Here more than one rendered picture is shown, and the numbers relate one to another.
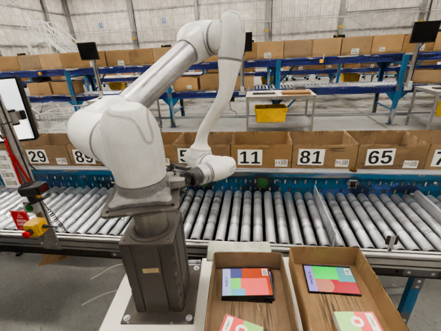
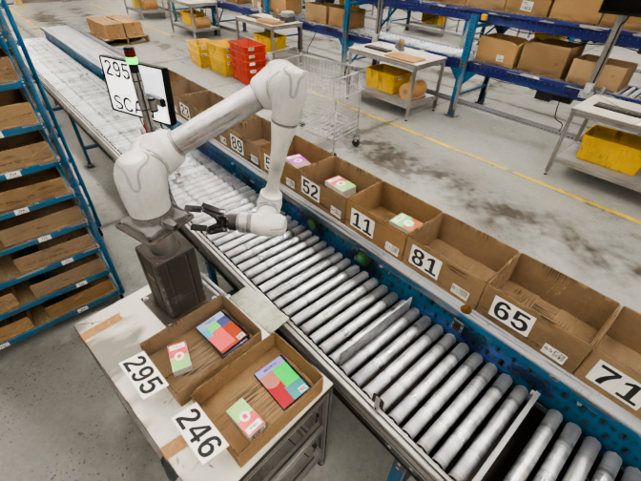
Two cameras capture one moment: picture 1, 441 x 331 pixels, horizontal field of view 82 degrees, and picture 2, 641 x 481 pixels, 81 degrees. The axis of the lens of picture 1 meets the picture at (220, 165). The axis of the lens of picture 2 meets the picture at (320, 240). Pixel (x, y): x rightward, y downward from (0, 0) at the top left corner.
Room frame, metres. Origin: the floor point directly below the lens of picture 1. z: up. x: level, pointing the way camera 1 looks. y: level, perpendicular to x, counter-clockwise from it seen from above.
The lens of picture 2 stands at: (0.20, -0.99, 2.09)
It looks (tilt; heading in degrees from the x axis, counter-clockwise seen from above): 39 degrees down; 38
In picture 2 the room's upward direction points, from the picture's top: 2 degrees clockwise
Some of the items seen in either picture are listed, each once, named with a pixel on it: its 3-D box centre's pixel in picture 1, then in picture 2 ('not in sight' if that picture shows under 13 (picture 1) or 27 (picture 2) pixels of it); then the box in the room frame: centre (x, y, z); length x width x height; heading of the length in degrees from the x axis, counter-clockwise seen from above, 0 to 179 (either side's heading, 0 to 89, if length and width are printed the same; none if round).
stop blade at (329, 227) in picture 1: (322, 211); (377, 329); (1.16, -0.56, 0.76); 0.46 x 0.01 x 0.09; 171
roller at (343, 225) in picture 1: (340, 218); (393, 348); (1.15, -0.65, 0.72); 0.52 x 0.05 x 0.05; 171
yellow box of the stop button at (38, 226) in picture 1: (41, 228); not in sight; (1.05, 0.92, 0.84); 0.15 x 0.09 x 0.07; 81
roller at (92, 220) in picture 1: (103, 209); (222, 205); (1.36, 0.76, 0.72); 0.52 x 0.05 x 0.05; 171
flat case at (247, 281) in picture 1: (246, 281); (222, 331); (0.70, -0.08, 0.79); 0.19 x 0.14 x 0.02; 88
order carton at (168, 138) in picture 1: (153, 148); (296, 162); (1.78, 0.49, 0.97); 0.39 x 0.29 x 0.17; 81
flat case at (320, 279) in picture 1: (329, 279); (282, 381); (0.72, -0.41, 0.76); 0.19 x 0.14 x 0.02; 82
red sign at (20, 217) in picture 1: (27, 220); not in sight; (1.10, 1.02, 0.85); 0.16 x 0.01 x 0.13; 81
